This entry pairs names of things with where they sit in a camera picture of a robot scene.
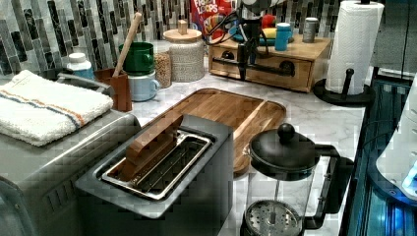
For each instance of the brown wooden utensil holder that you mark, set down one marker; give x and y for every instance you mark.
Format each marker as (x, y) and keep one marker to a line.
(122, 96)

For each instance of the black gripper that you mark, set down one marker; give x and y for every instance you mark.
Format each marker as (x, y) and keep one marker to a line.
(250, 30)

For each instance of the paper towel roll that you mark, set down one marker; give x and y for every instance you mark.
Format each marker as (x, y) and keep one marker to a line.
(353, 44)

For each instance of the white striped towel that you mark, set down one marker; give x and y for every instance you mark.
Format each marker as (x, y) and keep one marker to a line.
(39, 111)

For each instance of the wooden spoon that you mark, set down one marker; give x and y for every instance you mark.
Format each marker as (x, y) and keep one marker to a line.
(127, 43)

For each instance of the light blue mug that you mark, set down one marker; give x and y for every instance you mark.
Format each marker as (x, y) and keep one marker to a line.
(143, 87)

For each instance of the wooden toast slice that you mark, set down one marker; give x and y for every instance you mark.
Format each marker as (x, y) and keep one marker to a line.
(151, 146)

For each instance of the red apple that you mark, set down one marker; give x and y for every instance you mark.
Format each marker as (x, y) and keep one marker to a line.
(268, 21)

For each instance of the white capped blue bottle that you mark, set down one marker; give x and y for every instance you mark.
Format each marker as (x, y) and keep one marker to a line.
(80, 65)

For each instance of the black paper towel holder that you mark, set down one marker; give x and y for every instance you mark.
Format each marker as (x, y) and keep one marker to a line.
(363, 99)

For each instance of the stainless steel toaster oven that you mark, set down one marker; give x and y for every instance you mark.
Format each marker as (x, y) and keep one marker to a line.
(38, 193)

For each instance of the glass jar of grains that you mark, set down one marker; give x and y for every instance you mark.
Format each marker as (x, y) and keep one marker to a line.
(162, 66)

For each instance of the froot loops cereal box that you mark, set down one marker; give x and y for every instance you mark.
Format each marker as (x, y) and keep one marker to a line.
(206, 14)

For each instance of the blue shaker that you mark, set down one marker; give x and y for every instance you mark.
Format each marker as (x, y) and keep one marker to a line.
(283, 33)

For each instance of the green cup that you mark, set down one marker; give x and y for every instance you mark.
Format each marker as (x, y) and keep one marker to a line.
(139, 59)

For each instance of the glass french press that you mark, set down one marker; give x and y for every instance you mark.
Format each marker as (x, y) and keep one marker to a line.
(279, 188)

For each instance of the grey shaker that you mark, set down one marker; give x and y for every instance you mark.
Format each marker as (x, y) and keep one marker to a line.
(309, 31)

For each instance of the black drawer handle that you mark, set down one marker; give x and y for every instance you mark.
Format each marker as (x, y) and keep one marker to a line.
(285, 68)

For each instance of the wooden serving tray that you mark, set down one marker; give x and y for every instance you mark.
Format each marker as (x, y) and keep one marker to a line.
(247, 116)

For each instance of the ceramic jar with wooden lid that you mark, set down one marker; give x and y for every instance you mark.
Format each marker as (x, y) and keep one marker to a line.
(186, 53)

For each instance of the wooden drawer box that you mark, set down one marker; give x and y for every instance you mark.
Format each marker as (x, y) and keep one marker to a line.
(310, 59)

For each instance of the black slot toaster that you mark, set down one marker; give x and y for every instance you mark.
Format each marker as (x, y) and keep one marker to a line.
(191, 197)

